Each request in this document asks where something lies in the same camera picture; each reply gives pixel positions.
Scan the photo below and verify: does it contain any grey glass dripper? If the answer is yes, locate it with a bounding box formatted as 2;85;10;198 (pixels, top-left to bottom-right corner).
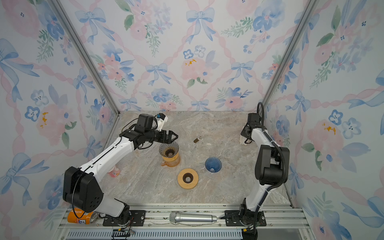
159;142;179;158

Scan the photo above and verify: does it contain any orange can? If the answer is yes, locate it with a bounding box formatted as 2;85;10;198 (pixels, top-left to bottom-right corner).
67;208;98;225

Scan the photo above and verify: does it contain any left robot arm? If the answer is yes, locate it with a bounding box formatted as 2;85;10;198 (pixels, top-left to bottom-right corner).
63;130;179;218

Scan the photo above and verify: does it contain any large wooden dripper ring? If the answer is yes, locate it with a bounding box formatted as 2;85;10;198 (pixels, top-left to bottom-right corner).
177;167;199;190

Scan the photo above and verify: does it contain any orange glass carafe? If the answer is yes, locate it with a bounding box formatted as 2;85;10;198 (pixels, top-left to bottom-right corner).
161;153;181;167

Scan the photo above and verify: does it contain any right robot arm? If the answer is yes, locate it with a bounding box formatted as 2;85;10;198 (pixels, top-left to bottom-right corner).
239;113;290;223

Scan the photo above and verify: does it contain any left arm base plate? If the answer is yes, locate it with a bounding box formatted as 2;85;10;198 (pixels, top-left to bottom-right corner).
103;210;147;227

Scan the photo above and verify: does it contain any aluminium front rail frame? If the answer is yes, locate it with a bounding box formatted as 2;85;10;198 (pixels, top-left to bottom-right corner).
53;204;315;240

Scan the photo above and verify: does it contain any pink cylindrical container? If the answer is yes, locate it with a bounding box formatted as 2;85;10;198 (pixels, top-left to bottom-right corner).
108;166;121;178

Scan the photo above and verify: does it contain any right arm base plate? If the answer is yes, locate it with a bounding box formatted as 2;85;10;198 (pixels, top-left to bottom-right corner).
221;210;267;228

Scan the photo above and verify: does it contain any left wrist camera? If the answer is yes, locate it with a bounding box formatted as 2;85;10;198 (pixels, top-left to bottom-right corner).
135;113;168;133

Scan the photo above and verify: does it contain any blue glass dripper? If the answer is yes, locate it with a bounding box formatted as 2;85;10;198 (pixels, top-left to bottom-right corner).
205;157;222;173

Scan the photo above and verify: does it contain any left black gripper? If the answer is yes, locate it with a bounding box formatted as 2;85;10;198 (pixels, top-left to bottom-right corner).
145;129;179;144

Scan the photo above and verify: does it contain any silver microphone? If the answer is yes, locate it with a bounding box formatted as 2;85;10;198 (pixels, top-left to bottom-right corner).
169;212;218;224

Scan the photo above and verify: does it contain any coffee filter pack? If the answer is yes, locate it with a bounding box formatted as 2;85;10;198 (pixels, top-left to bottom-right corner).
239;136;253;145

